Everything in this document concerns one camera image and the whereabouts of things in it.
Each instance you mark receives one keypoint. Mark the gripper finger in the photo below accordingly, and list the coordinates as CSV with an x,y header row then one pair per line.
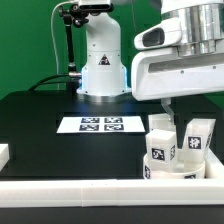
x,y
166,104

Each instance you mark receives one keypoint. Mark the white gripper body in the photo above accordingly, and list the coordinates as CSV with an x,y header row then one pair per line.
x,y
158,71

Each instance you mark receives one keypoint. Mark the white round stool seat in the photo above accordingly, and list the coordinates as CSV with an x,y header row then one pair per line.
x,y
179,172

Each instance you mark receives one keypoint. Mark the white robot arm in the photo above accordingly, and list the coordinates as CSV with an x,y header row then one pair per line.
x,y
182,55

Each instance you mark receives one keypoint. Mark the white sheet with tags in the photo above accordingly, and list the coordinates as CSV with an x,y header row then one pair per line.
x,y
108,124

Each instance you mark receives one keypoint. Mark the camera on stand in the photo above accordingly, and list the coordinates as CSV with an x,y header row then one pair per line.
x,y
94,6

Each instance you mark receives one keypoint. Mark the white U-shaped fence wall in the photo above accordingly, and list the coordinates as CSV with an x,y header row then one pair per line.
x,y
87,193

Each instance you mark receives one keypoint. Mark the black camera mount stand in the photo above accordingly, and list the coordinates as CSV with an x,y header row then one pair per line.
x,y
77,19

